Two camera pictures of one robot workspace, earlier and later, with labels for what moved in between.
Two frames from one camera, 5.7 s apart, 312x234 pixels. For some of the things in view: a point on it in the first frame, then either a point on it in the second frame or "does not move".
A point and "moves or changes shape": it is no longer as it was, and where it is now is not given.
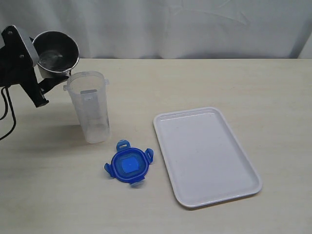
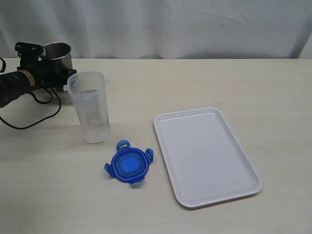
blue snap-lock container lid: x=130 y=165 does not move
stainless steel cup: x=58 y=54 moves or changes shape
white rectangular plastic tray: x=205 y=162 does not move
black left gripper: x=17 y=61 to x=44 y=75
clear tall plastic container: x=89 y=90 does not move
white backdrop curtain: x=171 y=29 does not move
